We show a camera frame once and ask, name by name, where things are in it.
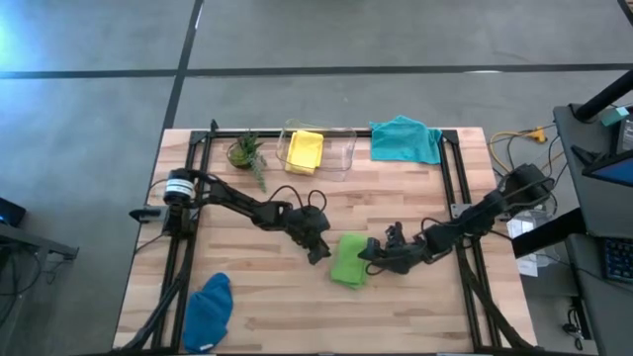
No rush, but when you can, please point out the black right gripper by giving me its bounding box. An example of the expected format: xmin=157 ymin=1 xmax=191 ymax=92
xmin=358 ymin=222 xmax=429 ymax=276

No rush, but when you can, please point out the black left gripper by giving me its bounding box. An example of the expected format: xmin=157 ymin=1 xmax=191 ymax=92
xmin=287 ymin=205 xmax=333 ymax=266

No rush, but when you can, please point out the green microfiber towel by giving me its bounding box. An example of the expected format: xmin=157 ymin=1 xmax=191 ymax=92
xmin=329 ymin=232 xmax=372 ymax=291

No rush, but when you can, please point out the yellow microfiber towel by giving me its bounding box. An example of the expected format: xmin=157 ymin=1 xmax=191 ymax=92
xmin=285 ymin=130 xmax=325 ymax=177

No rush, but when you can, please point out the dark blue microfiber towel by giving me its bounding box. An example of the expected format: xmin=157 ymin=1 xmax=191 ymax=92
xmin=182 ymin=271 xmax=234 ymax=354

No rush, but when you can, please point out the teal microfiber towel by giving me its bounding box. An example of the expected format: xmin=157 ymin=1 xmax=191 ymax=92
xmin=369 ymin=115 xmax=444 ymax=166

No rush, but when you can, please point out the clear plastic bin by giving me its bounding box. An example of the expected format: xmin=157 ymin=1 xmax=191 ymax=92
xmin=275 ymin=118 xmax=358 ymax=175

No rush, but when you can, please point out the potted succulent plant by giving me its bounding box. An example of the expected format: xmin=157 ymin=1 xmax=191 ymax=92
xmin=226 ymin=130 xmax=269 ymax=194

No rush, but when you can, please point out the white box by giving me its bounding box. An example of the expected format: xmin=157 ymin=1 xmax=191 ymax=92
xmin=516 ymin=255 xmax=541 ymax=278
xmin=506 ymin=213 xmax=539 ymax=239

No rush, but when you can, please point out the black desk bar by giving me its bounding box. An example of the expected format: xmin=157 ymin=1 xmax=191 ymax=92
xmin=511 ymin=207 xmax=588 ymax=259

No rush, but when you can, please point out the dark grey desk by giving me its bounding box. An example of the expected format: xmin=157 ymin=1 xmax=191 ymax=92
xmin=553 ymin=102 xmax=633 ymax=239

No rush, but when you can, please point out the grey desk with keyboard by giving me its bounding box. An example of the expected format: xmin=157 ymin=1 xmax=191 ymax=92
xmin=566 ymin=234 xmax=633 ymax=356

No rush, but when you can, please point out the black keyboard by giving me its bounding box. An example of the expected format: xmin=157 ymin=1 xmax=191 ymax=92
xmin=599 ymin=235 xmax=633 ymax=286

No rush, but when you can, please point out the small teal box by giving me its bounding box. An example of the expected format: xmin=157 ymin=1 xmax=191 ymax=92
xmin=600 ymin=106 xmax=632 ymax=128

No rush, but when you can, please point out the black pole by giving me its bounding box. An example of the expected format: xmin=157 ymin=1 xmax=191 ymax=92
xmin=573 ymin=68 xmax=633 ymax=124

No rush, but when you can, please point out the grey metal stand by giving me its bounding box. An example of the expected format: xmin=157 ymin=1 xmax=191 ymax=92
xmin=0 ymin=222 xmax=80 ymax=356

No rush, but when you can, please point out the dark electronic device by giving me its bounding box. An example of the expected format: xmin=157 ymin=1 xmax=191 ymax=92
xmin=0 ymin=196 xmax=29 ymax=228

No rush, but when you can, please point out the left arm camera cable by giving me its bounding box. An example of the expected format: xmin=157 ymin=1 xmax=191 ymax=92
xmin=268 ymin=184 xmax=329 ymax=213

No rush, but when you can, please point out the black aluminium table frame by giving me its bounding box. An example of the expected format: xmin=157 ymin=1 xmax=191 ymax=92
xmin=118 ymin=118 xmax=538 ymax=356

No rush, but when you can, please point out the yellow plug with cable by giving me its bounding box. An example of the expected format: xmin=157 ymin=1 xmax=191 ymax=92
xmin=488 ymin=126 xmax=549 ymax=172

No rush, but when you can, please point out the black cable bundle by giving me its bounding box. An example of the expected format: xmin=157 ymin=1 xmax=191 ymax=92
xmin=562 ymin=307 xmax=590 ymax=352

